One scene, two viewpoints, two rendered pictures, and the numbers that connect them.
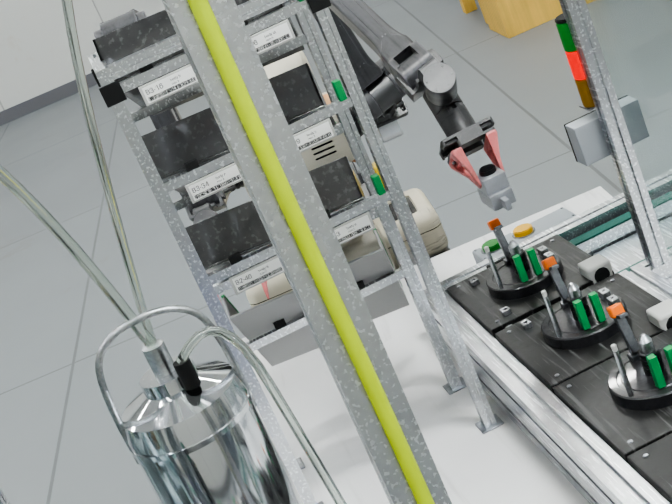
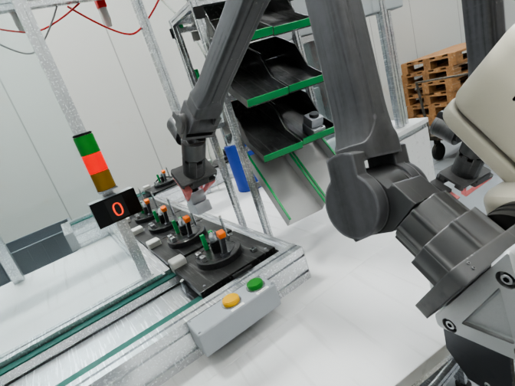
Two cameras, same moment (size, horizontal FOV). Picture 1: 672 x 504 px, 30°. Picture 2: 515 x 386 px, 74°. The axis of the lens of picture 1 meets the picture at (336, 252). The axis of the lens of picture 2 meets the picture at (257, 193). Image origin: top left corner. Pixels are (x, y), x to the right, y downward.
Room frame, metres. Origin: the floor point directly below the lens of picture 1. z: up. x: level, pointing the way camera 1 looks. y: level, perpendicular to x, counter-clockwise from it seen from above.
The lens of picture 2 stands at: (2.97, -0.50, 1.41)
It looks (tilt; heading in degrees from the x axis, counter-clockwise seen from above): 17 degrees down; 158
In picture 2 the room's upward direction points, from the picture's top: 18 degrees counter-clockwise
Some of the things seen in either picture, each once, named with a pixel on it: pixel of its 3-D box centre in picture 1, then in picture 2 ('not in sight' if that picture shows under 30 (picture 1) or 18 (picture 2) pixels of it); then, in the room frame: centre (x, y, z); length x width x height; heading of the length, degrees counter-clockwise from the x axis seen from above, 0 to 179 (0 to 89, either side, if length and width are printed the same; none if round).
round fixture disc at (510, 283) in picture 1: (524, 274); (218, 253); (2.06, -0.30, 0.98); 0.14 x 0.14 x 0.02
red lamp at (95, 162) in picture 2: (584, 60); (95, 162); (1.97, -0.50, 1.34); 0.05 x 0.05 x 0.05
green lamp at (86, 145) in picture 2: (574, 32); (86, 145); (1.97, -0.50, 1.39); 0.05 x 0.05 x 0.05
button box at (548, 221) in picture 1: (528, 245); (235, 312); (2.29, -0.36, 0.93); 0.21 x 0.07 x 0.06; 96
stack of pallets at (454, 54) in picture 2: not in sight; (456, 81); (-0.64, 4.80, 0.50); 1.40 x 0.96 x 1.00; 89
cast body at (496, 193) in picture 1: (495, 186); (195, 199); (2.06, -0.30, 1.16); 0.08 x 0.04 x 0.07; 7
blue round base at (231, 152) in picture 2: not in sight; (244, 165); (1.20, 0.21, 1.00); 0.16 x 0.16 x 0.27
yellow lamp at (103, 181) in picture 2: (593, 87); (103, 180); (1.97, -0.50, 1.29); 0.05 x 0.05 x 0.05
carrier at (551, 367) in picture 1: (578, 303); (183, 227); (1.81, -0.32, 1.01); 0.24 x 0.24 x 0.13; 6
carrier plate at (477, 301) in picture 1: (527, 283); (221, 259); (2.06, -0.30, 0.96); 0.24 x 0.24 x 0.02; 6
